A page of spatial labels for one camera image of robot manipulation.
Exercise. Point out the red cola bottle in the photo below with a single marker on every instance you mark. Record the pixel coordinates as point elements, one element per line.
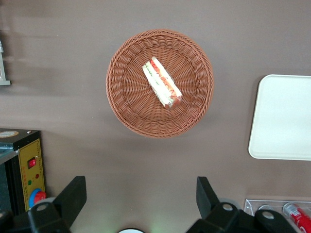
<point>300,217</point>

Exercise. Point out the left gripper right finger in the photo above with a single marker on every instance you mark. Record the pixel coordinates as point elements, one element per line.
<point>206,196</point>

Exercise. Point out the clear acrylic bottle rack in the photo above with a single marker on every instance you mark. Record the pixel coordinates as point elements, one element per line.
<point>251,206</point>

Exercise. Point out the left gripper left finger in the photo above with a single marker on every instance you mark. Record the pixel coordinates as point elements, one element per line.
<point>73,196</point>

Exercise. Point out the black yellow food warmer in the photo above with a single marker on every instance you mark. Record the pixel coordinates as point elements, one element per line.
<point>26,155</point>

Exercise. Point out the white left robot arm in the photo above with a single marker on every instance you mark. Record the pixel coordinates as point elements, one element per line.
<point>132,230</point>

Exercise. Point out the triangle sandwich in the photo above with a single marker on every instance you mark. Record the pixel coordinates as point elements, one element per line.
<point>161,81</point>

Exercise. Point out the round brown wicker basket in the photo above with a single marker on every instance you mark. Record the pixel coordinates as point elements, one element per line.
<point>126,97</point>

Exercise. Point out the beige plastic tray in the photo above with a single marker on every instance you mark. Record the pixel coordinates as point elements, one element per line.
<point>281,116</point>

